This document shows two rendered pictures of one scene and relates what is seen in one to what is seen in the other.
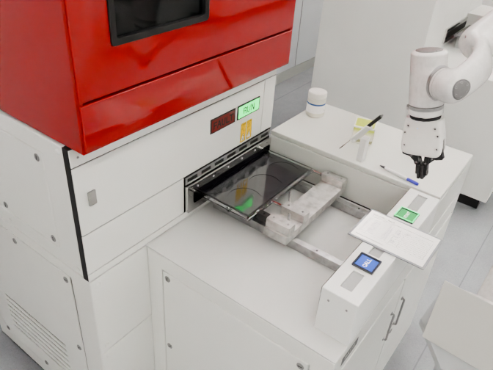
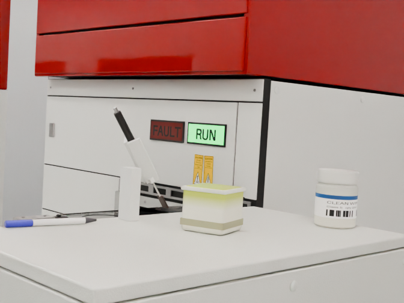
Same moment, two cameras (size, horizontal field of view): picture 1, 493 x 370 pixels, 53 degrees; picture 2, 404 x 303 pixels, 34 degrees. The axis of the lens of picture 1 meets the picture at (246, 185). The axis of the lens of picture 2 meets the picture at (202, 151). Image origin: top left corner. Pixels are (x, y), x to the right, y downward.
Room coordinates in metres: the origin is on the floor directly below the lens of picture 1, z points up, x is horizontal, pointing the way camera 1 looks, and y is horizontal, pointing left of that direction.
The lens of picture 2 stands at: (1.72, -1.37, 1.14)
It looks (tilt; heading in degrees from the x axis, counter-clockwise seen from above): 3 degrees down; 101
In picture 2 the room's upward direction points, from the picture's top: 3 degrees clockwise
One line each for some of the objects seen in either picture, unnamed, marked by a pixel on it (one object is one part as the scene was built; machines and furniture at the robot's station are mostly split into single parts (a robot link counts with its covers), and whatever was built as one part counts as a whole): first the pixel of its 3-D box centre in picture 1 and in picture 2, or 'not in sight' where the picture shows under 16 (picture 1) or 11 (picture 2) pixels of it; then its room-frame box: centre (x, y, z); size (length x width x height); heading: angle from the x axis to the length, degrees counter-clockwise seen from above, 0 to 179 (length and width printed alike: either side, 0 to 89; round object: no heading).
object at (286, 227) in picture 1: (280, 224); (33, 223); (1.12, -0.11, 0.89); 0.08 x 0.03 x 0.03; 55
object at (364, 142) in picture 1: (359, 140); (138, 178); (1.42, -0.36, 1.03); 0.06 x 0.04 x 0.13; 55
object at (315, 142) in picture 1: (366, 158); (199, 281); (1.54, -0.43, 0.89); 0.62 x 0.35 x 0.14; 55
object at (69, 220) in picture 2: (398, 174); (52, 222); (1.33, -0.48, 0.97); 0.14 x 0.01 x 0.01; 46
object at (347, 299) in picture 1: (382, 257); not in sight; (1.02, -0.39, 0.89); 0.55 x 0.09 x 0.14; 145
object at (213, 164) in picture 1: (230, 154); (178, 194); (1.39, 0.06, 0.96); 0.44 x 0.01 x 0.02; 145
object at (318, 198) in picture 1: (307, 208); not in sight; (1.25, -0.20, 0.87); 0.36 x 0.08 x 0.03; 145
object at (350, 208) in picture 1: (323, 196); not in sight; (1.37, -0.26, 0.84); 0.50 x 0.02 x 0.03; 55
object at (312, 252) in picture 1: (278, 235); not in sight; (1.15, -0.11, 0.84); 0.50 x 0.02 x 0.03; 55
